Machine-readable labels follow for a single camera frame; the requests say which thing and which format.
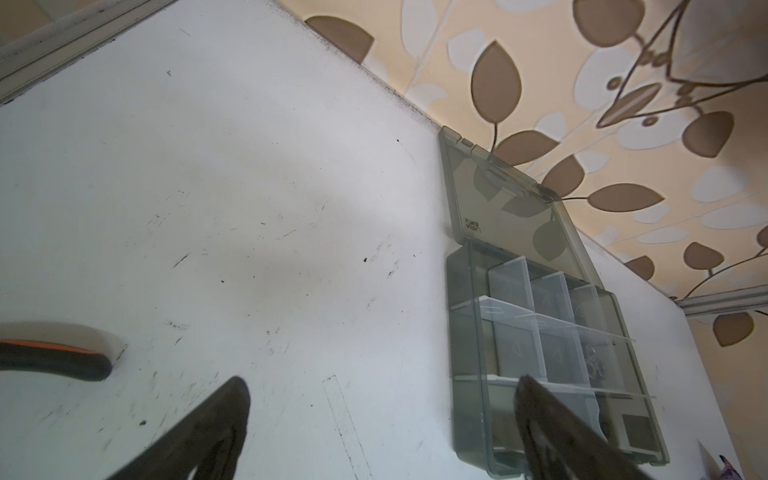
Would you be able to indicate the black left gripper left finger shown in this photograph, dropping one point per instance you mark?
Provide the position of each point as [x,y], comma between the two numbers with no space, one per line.
[206,444]

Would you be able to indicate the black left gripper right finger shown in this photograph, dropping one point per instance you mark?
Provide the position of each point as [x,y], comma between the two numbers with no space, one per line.
[559,445]

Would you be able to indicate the pink candy bag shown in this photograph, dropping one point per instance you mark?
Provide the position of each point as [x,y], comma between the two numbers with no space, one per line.
[728,471]

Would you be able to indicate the aluminium frame post right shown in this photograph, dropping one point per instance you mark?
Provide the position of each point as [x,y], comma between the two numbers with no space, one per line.
[735,301]

